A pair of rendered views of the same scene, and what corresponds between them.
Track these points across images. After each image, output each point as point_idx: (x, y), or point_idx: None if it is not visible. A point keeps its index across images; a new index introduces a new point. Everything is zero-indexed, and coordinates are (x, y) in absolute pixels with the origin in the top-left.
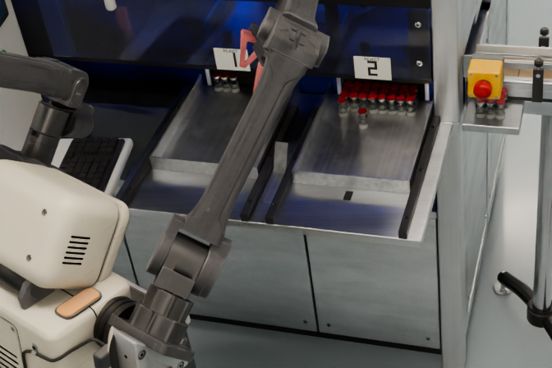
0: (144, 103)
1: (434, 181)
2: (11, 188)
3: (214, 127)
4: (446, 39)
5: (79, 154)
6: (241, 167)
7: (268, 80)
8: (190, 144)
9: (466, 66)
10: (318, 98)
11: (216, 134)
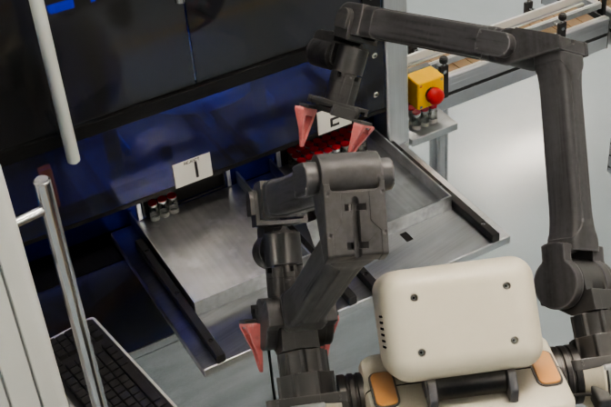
0: (82, 272)
1: (455, 190)
2: (445, 287)
3: (204, 250)
4: (398, 61)
5: (65, 358)
6: (585, 168)
7: (568, 79)
8: (203, 276)
9: None
10: (264, 180)
11: (214, 254)
